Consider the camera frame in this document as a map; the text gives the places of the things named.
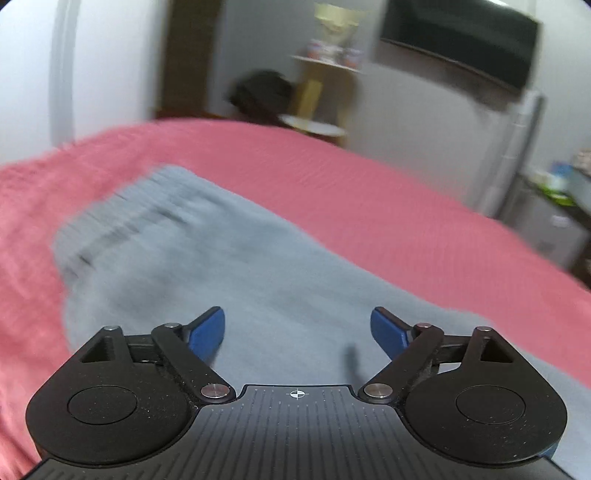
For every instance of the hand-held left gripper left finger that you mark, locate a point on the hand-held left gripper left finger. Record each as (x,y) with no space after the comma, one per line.
(207,330)

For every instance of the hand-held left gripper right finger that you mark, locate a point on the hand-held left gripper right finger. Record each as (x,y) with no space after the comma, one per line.
(388,330)

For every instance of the grey pants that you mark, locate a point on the grey pants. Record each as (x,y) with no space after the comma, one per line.
(277,286)

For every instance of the pink ribbed blanket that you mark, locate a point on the pink ribbed blanket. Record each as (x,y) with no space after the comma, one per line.
(392,207)

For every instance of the grey side cabinet with items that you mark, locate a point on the grey side cabinet with items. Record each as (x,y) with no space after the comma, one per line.
(549,226)

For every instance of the green packets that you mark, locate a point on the green packets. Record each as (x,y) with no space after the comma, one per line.
(556,197)

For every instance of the white standing air conditioner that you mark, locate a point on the white standing air conditioner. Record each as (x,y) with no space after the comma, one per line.
(515,152)

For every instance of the white blue box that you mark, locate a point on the white blue box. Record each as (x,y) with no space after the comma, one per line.
(559,175)

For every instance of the black bag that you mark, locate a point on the black bag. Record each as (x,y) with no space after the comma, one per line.
(261,94)

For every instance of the yellow side table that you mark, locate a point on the yellow side table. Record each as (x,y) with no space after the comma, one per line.
(318,92)

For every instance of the brown door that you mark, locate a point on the brown door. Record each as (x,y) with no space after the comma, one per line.
(189,55)

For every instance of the small pink box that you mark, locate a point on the small pink box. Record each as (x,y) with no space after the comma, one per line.
(318,48)

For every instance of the cream flower bouquet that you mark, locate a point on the cream flower bouquet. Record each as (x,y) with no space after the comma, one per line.
(339,21)

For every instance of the black wall television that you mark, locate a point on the black wall television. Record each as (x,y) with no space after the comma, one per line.
(461,34)

